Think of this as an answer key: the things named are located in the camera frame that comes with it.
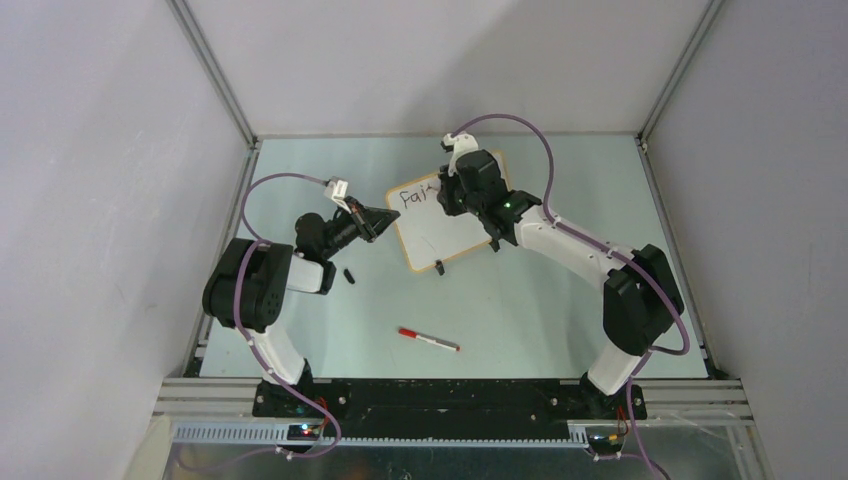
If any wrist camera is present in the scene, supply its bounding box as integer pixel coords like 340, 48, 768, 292
324, 177, 351, 213
440, 132, 480, 176

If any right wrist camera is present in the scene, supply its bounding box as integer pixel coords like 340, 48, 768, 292
440, 132, 480, 176

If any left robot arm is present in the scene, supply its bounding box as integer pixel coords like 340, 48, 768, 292
201, 196, 401, 417

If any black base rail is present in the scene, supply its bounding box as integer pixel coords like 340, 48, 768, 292
252, 379, 647, 441

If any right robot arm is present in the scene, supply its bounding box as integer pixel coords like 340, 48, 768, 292
437, 147, 685, 418

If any red whiteboard marker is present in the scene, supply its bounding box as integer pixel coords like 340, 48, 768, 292
398, 328, 461, 352

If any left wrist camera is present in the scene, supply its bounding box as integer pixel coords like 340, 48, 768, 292
324, 177, 351, 213

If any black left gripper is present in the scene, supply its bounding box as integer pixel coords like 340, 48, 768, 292
320, 196, 399, 259

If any white whiteboard yellow frame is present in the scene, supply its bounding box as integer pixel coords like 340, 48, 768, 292
385, 172, 491, 273

